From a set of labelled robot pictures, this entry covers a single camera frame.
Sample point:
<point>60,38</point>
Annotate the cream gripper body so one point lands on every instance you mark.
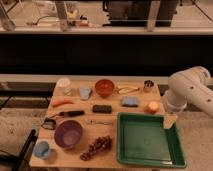
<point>169,120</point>

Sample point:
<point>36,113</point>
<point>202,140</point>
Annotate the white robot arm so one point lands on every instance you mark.
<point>187,86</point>

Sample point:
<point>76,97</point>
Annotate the red orange bowl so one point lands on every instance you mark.
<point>104,87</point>

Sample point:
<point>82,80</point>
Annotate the purple bowl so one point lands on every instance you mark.
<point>68,134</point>

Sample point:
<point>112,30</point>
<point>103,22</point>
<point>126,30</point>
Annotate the orange round fruit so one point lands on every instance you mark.
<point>152,107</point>

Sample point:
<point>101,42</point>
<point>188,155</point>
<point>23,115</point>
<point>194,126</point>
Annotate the green plastic tray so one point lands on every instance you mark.
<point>143,141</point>

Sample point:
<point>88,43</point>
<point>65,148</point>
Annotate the small metal cup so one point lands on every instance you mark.
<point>148,85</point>

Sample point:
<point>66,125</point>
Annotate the blue sponge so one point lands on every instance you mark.
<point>130,101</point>

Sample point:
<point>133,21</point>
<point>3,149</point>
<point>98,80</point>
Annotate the yellow tongs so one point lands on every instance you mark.
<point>126,89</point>

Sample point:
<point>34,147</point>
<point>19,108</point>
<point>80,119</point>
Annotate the bunch of dark grapes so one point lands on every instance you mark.
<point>100,144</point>

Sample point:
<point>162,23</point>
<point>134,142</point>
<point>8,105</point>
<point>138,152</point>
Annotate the black rectangular block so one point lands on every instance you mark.
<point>102,108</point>

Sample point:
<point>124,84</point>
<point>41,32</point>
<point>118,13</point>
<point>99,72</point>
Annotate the light blue cloth piece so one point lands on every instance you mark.
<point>85,93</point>

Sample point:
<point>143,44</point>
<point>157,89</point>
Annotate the clear glass with white lid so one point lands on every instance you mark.
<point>64,84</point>

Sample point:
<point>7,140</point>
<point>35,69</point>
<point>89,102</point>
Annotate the orange carrot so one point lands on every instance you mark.
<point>56,103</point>

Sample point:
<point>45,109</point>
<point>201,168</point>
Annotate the small blue cup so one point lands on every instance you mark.
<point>42,150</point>

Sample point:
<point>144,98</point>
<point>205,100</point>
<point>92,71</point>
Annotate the black stand bar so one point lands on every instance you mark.
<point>31,138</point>

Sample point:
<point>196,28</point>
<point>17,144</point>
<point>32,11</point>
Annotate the black handled brush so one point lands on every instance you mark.
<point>68,114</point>

